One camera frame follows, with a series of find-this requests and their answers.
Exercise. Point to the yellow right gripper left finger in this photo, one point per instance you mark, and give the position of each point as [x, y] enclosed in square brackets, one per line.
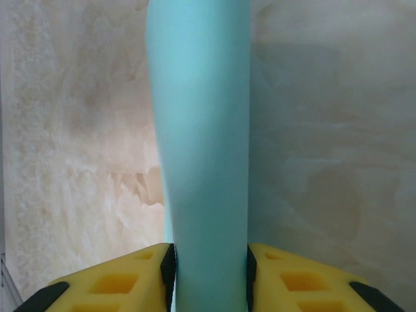
[97, 292]

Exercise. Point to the teal paper sheet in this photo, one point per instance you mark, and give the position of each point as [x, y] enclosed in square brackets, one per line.
[201, 130]

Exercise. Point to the wide aluminium frame rail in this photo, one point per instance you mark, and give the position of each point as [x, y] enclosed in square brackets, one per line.
[8, 286]

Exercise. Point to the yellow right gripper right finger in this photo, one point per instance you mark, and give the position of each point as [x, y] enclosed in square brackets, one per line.
[325, 292]

